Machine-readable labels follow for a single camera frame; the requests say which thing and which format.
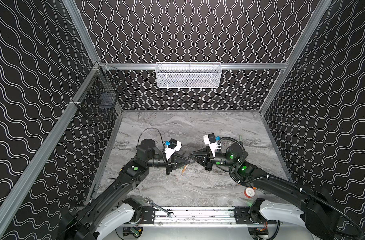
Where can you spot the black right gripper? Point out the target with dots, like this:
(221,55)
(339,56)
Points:
(208,159)

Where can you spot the silver wrench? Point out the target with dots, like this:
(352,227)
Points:
(153,204)

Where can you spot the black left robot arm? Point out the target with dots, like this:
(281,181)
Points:
(113,208)

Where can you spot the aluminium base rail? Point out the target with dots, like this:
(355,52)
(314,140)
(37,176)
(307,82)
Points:
(225,216)

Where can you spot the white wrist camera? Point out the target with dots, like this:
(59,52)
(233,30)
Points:
(171,147)
(212,141)

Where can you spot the aluminium corner frame post right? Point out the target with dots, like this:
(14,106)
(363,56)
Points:
(303,39)

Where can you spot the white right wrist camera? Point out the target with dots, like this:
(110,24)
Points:
(212,141)

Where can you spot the white wire mesh basket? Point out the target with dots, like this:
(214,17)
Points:
(184,75)

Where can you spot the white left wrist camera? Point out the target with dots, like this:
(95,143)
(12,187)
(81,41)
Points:
(171,147)

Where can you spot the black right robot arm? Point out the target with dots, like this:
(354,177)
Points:
(318,211)

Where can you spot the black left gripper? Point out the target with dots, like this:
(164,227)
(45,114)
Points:
(171,163)

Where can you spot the red white tape roll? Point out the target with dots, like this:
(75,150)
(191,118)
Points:
(249,192)

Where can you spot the black wire basket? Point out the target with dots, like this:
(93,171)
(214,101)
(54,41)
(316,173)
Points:
(99,100)

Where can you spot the aluminium corner frame post left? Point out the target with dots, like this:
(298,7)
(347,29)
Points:
(81,28)

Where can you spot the aluminium corner frame post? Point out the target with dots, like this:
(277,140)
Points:
(303,39)
(81,28)

